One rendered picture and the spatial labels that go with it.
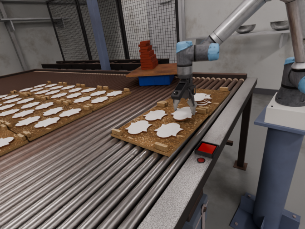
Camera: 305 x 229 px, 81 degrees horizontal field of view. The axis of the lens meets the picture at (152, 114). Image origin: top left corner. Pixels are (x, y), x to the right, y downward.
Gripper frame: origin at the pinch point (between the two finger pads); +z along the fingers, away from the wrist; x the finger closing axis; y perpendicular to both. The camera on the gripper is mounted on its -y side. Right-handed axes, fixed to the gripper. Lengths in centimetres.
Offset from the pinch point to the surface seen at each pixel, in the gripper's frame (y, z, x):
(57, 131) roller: -41, 7, 60
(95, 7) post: 96, -81, 178
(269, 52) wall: 332, 8, -2
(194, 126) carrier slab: -5.9, 3.3, -8.9
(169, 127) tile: -13.8, 2.6, 0.2
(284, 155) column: 29, 29, -47
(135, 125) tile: -19.0, 2.7, 17.9
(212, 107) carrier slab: 19.8, 2.7, -8.4
